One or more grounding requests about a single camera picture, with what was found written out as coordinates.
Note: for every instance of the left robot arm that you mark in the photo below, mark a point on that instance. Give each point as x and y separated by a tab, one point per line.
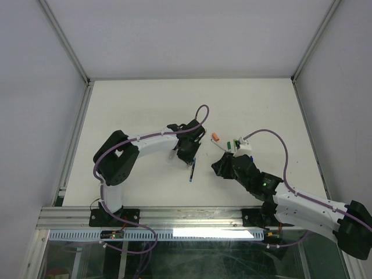
115	159

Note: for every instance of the white slotted cable duct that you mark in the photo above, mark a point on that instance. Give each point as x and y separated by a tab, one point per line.
176	234

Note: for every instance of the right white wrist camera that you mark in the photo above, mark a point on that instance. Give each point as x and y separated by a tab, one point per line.
242	148

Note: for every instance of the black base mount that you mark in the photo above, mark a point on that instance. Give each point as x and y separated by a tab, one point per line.
124	217
255	217

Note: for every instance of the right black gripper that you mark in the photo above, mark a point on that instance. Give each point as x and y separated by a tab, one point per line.
220	167

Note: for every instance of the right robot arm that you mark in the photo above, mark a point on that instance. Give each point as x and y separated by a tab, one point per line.
348	225

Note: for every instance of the orange pen cap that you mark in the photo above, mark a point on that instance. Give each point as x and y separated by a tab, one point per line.
215	137

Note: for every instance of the aluminium mounting rail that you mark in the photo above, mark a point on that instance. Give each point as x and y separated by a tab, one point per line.
67	217

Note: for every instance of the blue gel pen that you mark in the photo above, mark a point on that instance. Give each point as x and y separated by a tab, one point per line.
192	170

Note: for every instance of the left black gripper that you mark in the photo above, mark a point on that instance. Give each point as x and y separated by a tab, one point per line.
189	159

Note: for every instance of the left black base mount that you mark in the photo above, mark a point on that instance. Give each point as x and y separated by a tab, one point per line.
124	217

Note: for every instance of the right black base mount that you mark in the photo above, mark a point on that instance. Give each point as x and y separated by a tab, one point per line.
255	217

